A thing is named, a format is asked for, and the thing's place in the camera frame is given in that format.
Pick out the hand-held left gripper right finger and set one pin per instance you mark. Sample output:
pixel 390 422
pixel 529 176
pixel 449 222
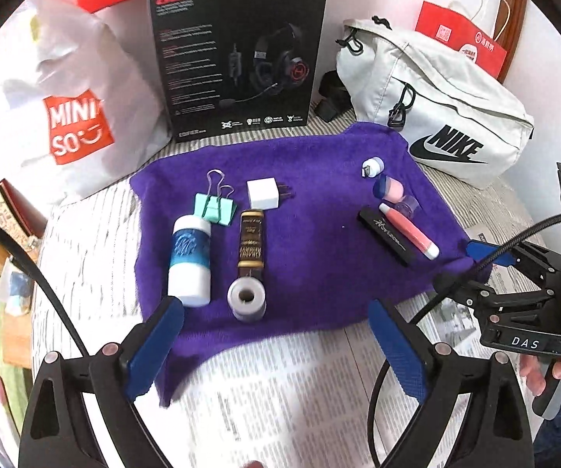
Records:
pixel 397 346

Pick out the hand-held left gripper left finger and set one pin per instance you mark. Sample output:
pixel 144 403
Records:
pixel 156 346

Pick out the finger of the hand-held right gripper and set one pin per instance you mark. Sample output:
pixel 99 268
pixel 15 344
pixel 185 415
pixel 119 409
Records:
pixel 487 252
pixel 475 297

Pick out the pink lip balm tube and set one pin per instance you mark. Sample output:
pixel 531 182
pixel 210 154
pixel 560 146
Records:
pixel 412 231

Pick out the white and blue bottle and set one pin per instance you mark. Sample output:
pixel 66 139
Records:
pixel 190 273

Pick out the small clear jar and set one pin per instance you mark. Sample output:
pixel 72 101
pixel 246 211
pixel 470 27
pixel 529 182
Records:
pixel 407 207

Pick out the grey tape roll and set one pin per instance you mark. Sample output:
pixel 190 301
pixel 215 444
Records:
pixel 248 313

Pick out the black case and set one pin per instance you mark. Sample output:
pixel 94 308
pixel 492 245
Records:
pixel 382 229

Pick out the pink jar blue lid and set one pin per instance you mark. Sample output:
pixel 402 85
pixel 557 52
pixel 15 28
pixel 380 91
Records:
pixel 393 190

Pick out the black and gold box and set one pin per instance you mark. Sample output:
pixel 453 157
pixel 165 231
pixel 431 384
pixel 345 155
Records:
pixel 251 248

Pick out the white charger plug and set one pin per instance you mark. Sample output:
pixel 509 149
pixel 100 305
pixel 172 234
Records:
pixel 263 194

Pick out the purple towel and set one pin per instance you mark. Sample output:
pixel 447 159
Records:
pixel 319 253

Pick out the newspaper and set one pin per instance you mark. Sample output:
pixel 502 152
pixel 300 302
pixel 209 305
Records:
pixel 285 399

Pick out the green binder clip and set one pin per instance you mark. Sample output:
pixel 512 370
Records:
pixel 214 209

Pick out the green cloth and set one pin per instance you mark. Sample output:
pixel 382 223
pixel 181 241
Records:
pixel 12 385

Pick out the light grey sling bag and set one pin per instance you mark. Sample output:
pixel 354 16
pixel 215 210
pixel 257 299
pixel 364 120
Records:
pixel 455 87

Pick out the brown patterned box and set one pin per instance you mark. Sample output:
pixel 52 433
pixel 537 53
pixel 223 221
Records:
pixel 2 202

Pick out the red paper bag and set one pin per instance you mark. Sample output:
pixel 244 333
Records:
pixel 436 22

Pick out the white plastic bag red label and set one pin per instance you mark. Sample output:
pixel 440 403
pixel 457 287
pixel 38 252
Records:
pixel 129 107

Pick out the black headset box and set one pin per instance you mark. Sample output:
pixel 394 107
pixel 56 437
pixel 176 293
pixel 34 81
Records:
pixel 197 83

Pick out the brown wooden frame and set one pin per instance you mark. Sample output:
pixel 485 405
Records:
pixel 514 34

